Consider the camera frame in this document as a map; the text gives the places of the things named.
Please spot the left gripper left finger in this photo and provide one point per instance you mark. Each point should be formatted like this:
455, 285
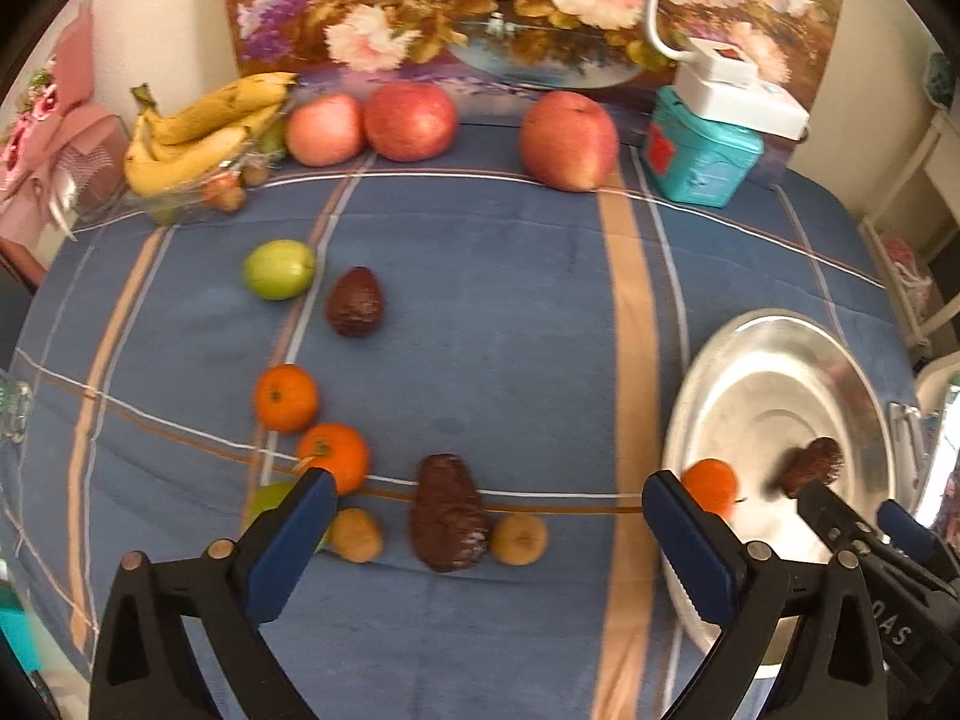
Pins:
144, 665

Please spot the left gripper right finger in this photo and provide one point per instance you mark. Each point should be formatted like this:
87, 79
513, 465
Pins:
834, 666

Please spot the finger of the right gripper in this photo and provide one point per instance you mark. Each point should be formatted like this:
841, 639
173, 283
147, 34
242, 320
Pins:
836, 524
918, 543

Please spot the large green mango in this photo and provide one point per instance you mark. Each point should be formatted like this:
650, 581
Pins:
266, 502

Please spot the brown longan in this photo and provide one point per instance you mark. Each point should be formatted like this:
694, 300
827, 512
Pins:
355, 536
519, 539

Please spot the orange tangerine with stem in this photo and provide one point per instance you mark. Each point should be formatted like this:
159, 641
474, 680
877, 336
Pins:
337, 449

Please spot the round dark passion fruit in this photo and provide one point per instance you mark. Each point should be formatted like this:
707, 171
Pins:
355, 306

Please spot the small green mango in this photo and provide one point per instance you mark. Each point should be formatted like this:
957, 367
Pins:
279, 270

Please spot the white phone stand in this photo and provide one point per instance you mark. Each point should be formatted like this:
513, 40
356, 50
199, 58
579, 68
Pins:
908, 449

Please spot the smartphone on stand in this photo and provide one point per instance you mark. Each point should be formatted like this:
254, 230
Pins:
942, 458

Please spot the silver metal plate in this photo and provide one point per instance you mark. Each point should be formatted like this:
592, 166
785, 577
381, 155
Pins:
765, 385

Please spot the glass mug red logo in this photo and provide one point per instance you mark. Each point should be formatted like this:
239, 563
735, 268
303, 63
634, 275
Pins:
15, 408

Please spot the white shelf rack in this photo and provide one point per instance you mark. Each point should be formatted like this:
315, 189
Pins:
913, 218

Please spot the blue plaid tablecloth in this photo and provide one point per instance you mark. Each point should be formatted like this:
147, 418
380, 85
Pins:
540, 336

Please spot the teal toy house box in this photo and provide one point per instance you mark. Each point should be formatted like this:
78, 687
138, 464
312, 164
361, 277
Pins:
693, 160

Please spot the white lamp base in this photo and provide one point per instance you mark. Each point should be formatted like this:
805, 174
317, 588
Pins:
719, 82

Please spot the red apple right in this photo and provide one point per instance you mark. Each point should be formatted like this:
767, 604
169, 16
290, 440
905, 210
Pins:
568, 142

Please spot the clear plastic fruit tray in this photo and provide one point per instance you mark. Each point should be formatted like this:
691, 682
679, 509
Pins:
225, 192

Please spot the pink flower bouquet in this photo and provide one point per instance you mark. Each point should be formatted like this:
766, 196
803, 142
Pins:
62, 153

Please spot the banana bunch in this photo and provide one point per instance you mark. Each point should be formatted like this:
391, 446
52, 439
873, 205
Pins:
202, 135

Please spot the pale pink apple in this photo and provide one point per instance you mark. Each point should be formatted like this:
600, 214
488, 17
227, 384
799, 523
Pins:
326, 131

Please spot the dark red apple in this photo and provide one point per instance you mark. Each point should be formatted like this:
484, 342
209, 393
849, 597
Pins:
407, 122

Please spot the floral painting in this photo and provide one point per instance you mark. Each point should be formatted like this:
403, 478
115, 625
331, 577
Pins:
579, 44

